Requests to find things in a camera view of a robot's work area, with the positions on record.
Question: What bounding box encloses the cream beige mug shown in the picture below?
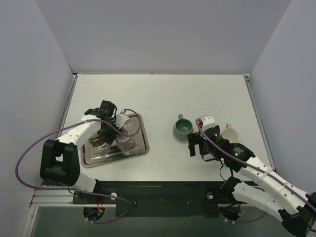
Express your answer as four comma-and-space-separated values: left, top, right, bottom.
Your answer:
89, 133, 105, 147

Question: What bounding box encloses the teal glazed mug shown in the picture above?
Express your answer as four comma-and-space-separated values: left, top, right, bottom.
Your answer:
172, 114, 193, 142

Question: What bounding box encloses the mauve cylindrical mug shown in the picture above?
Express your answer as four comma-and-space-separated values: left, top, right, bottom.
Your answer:
116, 135, 135, 151

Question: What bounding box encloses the pink faceted mug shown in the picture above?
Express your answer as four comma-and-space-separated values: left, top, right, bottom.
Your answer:
221, 123, 239, 143

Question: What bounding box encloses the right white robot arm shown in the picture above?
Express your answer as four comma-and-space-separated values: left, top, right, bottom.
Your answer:
188, 126, 316, 237

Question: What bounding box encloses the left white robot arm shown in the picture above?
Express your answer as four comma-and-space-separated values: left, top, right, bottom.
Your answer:
39, 100, 129, 203

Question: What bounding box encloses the stainless steel tray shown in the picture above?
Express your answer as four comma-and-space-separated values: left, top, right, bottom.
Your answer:
81, 114, 149, 168

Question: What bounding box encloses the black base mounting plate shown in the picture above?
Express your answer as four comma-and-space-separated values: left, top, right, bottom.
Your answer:
73, 181, 238, 221

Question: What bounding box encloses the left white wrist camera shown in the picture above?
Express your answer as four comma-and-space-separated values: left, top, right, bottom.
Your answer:
115, 109, 129, 128

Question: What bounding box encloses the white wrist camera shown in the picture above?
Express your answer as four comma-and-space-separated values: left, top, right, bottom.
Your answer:
115, 109, 129, 128
198, 115, 216, 131

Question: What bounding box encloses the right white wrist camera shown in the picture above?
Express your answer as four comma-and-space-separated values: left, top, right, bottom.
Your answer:
198, 115, 216, 131

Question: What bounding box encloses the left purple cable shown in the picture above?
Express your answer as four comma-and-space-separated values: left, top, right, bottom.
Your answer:
15, 108, 142, 225

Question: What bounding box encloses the purple cable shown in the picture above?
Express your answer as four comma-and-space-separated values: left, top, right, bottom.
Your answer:
195, 118, 316, 224
15, 108, 142, 225

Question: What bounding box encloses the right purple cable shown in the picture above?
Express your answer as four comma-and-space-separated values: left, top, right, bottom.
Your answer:
195, 118, 316, 224

